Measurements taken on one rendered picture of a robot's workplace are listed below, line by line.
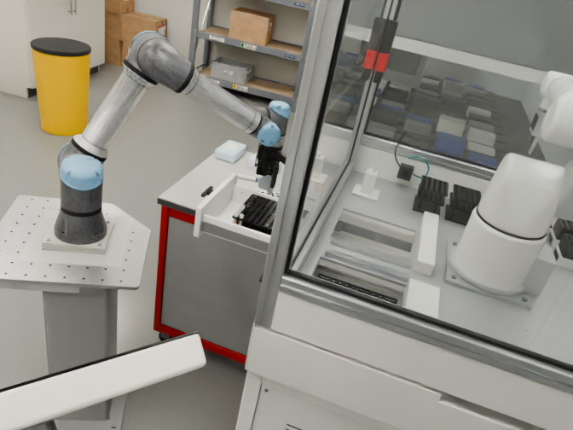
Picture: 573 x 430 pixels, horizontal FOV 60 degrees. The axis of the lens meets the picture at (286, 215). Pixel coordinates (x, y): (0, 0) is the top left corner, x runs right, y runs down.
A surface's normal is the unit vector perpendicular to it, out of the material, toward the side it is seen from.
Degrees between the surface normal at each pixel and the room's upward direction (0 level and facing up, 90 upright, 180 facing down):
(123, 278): 0
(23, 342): 0
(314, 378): 90
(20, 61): 90
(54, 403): 40
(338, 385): 90
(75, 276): 0
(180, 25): 90
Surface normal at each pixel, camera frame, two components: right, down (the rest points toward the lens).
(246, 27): -0.22, 0.45
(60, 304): 0.12, 0.52
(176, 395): 0.18, -0.85
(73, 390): 0.48, -0.33
